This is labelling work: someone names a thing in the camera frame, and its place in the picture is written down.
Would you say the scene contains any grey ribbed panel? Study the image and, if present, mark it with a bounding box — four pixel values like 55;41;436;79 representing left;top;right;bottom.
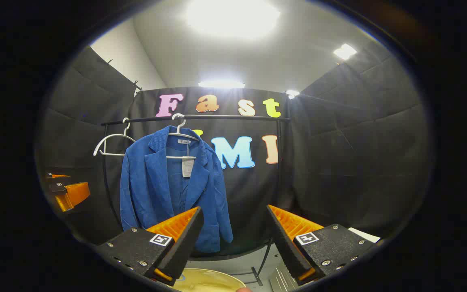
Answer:
269;263;299;292

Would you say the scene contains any large ceiling light panel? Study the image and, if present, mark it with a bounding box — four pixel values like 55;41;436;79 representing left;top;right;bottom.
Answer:
185;0;281;39

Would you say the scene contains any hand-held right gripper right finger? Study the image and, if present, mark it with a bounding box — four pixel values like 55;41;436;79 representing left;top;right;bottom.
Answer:
267;204;380;286

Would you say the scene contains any blue corduroy jacket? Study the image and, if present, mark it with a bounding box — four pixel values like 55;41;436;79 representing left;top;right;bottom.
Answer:
119;126;234;254

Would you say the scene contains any black metal clothes rack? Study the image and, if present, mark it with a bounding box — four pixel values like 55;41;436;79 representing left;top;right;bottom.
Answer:
101;115;291;286

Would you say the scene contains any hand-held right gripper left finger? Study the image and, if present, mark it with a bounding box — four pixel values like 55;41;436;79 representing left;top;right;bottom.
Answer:
96;206;205;287

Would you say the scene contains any black backdrop cloth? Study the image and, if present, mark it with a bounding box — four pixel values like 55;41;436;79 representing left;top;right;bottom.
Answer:
35;45;435;252

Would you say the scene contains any white plastic hanger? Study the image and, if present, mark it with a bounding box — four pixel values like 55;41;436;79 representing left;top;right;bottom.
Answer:
166;113;200;159
93;118;137;158

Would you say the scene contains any yellow laundry hamper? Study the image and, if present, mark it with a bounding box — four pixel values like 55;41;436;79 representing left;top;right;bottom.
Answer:
172;268;247;292

